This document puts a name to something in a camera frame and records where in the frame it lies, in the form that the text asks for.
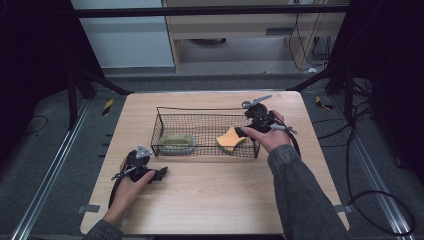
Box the black metal stand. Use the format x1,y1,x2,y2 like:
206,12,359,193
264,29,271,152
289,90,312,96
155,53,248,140
287,61,356,123
65,61,134,132

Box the metal floor rail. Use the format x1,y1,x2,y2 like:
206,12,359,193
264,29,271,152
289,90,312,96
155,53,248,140
9,99,92,240
329,96,418,240

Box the yellow black floor tape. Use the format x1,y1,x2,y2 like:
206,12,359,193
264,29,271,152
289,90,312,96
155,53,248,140
101,97,115,117
314,95,335,111

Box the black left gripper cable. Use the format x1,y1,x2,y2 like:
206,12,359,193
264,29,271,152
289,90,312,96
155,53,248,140
107,178,122,210

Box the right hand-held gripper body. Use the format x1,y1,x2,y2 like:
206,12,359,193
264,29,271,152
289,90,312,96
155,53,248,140
241,94,298,134

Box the black hanging cables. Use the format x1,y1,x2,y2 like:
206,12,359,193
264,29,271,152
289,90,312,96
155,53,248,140
287,12,332,73

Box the black looped floor cable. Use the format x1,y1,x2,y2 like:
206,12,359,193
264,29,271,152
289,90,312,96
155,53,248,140
312,99,418,237

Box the black wire basket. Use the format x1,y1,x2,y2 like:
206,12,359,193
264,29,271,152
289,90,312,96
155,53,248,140
150,106,262,160

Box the person's left hand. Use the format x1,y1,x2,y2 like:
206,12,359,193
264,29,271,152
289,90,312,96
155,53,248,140
103,169,156,228

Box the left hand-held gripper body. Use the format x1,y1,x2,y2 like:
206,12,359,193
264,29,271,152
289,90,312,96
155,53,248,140
111,144,158,183

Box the green grey sponge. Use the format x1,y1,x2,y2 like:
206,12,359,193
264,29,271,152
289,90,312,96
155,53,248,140
158,133,197,156

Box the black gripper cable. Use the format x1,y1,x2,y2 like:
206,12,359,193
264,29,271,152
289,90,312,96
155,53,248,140
289,130,303,158
107,178,122,210

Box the black horizontal bar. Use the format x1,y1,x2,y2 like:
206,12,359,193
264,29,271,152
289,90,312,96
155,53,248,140
74,5,350,18

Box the person's right hand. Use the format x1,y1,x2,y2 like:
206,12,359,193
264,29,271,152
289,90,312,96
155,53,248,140
241,110,293,155

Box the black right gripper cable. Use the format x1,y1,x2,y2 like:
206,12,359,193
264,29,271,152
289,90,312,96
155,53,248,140
289,130,303,158

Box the white cabinet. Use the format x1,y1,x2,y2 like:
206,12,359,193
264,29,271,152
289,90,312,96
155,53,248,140
70,0,176,70

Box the orange sponge with green pad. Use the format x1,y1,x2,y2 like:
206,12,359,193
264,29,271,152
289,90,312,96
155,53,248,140
215,126,248,155

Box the grey tape strip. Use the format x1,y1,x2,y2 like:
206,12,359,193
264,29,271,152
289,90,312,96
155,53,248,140
334,203,354,215
76,203,101,215

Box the thin black floor cable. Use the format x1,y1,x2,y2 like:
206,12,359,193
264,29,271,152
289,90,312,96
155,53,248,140
22,114,50,136

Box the light wooden desk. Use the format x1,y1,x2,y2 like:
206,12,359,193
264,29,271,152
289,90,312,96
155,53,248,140
162,0,351,74

